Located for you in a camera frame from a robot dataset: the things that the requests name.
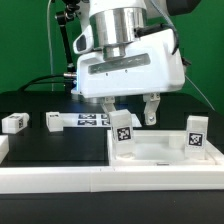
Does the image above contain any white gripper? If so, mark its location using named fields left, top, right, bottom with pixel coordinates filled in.
left=76, top=29, right=185, bottom=126

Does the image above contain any white square table top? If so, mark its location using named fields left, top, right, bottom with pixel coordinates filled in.
left=107, top=130, right=224, bottom=166

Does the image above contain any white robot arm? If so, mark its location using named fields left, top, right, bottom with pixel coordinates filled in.
left=72, top=0, right=201, bottom=125

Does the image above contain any white sheet with tags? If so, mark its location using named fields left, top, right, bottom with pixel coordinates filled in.
left=59, top=113, right=143, bottom=128

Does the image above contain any white U-shaped fence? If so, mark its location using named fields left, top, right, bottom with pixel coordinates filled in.
left=0, top=134, right=224, bottom=195

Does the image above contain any black cable bundle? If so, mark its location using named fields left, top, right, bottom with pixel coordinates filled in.
left=18, top=73, right=78, bottom=93

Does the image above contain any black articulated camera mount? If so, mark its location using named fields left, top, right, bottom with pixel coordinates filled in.
left=55, top=0, right=80, bottom=72

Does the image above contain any grey thin cable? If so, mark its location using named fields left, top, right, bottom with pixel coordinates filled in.
left=45, top=0, right=56, bottom=93

